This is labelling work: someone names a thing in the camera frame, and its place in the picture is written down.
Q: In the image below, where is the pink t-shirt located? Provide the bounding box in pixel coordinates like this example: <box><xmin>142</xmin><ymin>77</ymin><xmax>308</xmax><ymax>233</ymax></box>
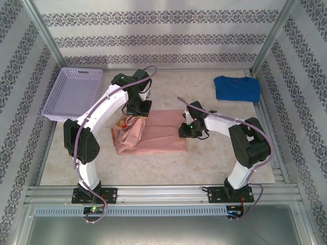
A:
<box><xmin>110</xmin><ymin>109</ymin><xmax>188</xmax><ymax>155</ymax></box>

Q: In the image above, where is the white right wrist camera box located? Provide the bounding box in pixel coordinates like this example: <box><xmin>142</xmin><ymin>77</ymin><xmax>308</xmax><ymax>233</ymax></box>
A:
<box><xmin>182</xmin><ymin>108</ymin><xmax>195</xmax><ymax>124</ymax></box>

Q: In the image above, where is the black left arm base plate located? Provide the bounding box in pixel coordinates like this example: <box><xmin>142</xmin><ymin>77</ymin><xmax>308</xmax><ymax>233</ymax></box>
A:
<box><xmin>71</xmin><ymin>187</ymin><xmax>119</xmax><ymax>205</ymax></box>

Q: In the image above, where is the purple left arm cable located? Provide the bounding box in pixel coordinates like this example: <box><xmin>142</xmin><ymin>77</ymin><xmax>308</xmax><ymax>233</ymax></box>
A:
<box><xmin>73</xmin><ymin>65</ymin><xmax>158</xmax><ymax>225</ymax></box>

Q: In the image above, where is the ribbed aluminium side rail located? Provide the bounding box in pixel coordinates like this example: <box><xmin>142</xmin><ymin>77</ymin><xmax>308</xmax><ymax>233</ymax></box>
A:
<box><xmin>254</xmin><ymin>73</ymin><xmax>292</xmax><ymax>184</ymax></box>

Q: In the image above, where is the grey sheet metal panel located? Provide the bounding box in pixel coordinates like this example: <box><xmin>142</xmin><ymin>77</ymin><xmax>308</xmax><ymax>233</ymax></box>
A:
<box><xmin>15</xmin><ymin>216</ymin><xmax>315</xmax><ymax>245</ymax></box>

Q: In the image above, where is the grey slotted cable duct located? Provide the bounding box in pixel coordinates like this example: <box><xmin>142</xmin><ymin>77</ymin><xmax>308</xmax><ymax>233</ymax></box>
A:
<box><xmin>34</xmin><ymin>206</ymin><xmax>243</xmax><ymax>217</ymax></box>

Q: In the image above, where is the aluminium frame crossbar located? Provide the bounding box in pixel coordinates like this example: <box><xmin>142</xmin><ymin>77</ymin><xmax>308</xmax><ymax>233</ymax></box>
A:
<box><xmin>67</xmin><ymin>67</ymin><xmax>253</xmax><ymax>74</ymax></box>

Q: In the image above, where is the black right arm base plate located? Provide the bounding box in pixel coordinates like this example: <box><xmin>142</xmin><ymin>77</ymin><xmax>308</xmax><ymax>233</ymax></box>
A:
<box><xmin>207</xmin><ymin>186</ymin><xmax>255</xmax><ymax>204</ymax></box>

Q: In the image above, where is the thin black right gripper cable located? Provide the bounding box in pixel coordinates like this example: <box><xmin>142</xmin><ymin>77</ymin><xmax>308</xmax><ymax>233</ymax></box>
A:
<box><xmin>197</xmin><ymin>127</ymin><xmax>211</xmax><ymax>140</ymax></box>

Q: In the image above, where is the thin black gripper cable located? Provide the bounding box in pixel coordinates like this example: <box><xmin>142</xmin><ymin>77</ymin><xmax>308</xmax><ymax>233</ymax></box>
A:
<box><xmin>197</xmin><ymin>127</ymin><xmax>211</xmax><ymax>140</ymax></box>
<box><xmin>121</xmin><ymin>104</ymin><xmax>135</xmax><ymax>117</ymax></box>

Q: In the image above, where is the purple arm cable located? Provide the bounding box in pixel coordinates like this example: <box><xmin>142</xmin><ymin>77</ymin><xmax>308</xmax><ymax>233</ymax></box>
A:
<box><xmin>73</xmin><ymin>65</ymin><xmax>158</xmax><ymax>225</ymax></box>
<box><xmin>177</xmin><ymin>95</ymin><xmax>275</xmax><ymax>223</ymax></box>

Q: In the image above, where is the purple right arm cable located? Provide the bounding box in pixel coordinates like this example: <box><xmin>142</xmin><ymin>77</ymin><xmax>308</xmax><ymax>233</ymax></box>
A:
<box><xmin>177</xmin><ymin>95</ymin><xmax>275</xmax><ymax>223</ymax></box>

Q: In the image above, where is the aluminium mounting rail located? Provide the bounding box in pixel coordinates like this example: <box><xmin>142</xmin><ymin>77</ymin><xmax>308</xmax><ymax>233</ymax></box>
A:
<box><xmin>25</xmin><ymin>185</ymin><xmax>299</xmax><ymax>205</ymax></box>

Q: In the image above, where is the blue t-shirt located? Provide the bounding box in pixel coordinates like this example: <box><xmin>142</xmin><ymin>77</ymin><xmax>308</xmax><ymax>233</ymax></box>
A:
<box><xmin>214</xmin><ymin>76</ymin><xmax>261</xmax><ymax>103</ymax></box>

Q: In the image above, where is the lilac perforated plastic basket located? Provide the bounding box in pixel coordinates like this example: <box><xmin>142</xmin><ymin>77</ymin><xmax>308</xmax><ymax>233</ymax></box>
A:
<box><xmin>41</xmin><ymin>67</ymin><xmax>105</xmax><ymax>125</ymax></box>

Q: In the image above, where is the aluminium frame post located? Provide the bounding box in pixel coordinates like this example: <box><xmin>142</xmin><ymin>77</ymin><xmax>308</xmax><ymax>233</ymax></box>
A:
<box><xmin>22</xmin><ymin>0</ymin><xmax>72</xmax><ymax>74</ymax></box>
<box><xmin>249</xmin><ymin>0</ymin><xmax>299</xmax><ymax>76</ymax></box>

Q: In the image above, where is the thin black left gripper cable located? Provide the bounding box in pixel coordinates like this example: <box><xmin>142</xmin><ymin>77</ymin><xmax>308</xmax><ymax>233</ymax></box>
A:
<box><xmin>121</xmin><ymin>104</ymin><xmax>135</xmax><ymax>117</ymax></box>

